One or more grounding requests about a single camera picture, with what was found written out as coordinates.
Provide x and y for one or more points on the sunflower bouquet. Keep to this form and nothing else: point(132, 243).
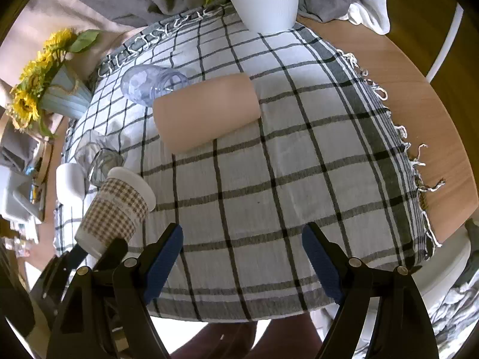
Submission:
point(37, 77)

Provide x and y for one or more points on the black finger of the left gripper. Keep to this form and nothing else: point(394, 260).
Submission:
point(49, 288)

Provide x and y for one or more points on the light blue ribbed vase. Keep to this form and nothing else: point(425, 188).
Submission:
point(66, 95)

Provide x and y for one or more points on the black white checkered tablecloth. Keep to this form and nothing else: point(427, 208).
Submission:
point(325, 150)

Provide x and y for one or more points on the pink paper cup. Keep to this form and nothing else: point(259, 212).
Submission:
point(200, 113)

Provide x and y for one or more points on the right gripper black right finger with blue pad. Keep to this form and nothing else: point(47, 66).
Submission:
point(402, 328)

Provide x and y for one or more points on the grey glass cup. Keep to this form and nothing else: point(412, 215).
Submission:
point(97, 157)

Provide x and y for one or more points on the brown checkered paper cup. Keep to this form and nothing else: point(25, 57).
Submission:
point(117, 211)

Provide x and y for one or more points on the white box device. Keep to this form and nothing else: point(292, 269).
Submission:
point(16, 205)

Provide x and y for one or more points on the white floor lamp pole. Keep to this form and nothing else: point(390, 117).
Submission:
point(447, 44)

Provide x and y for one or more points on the beige curtain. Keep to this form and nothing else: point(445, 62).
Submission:
point(38, 20)

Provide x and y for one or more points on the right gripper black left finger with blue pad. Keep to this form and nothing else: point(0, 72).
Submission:
point(83, 328)

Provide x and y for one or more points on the white mug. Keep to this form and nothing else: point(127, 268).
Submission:
point(70, 184)

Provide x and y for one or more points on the clear blue plastic cup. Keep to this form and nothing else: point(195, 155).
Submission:
point(143, 84)

